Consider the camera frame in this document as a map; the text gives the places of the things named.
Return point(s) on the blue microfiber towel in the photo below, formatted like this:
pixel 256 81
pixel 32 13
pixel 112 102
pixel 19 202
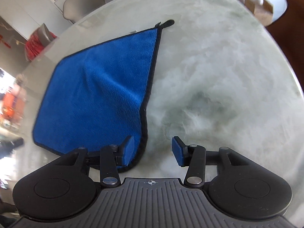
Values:
pixel 98 96

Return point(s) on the red patterned cloth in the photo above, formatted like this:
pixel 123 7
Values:
pixel 32 50

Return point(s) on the beige chair with red cloth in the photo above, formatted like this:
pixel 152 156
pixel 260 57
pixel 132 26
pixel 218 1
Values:
pixel 42 35

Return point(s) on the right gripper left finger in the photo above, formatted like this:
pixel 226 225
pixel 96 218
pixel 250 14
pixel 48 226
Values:
pixel 113 157

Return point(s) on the cardboard box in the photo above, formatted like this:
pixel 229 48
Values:
pixel 254 6

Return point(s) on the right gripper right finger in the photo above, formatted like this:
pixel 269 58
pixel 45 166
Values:
pixel 193 157

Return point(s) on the beige chair right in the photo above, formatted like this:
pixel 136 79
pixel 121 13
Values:
pixel 98 3

